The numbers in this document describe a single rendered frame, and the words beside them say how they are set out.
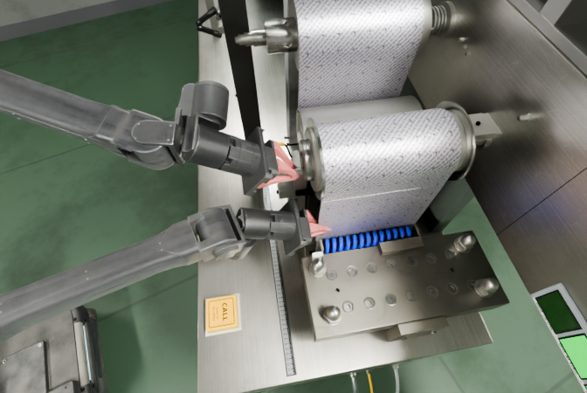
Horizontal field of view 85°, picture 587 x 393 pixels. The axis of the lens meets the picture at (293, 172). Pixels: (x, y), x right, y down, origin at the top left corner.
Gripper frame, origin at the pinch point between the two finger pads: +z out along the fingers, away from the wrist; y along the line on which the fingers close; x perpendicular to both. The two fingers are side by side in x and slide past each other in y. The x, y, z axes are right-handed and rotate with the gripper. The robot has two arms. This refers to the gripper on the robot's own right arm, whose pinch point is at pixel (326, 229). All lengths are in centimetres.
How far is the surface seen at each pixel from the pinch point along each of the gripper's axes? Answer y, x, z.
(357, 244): 2.8, -0.7, 8.4
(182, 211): -70, -125, -4
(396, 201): 0.2, 14.1, 7.4
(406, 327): 20.7, 1.1, 13.1
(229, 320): 12.1, -24.5, -13.8
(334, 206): 0.2, 9.6, -4.6
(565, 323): 25.5, 24.5, 20.5
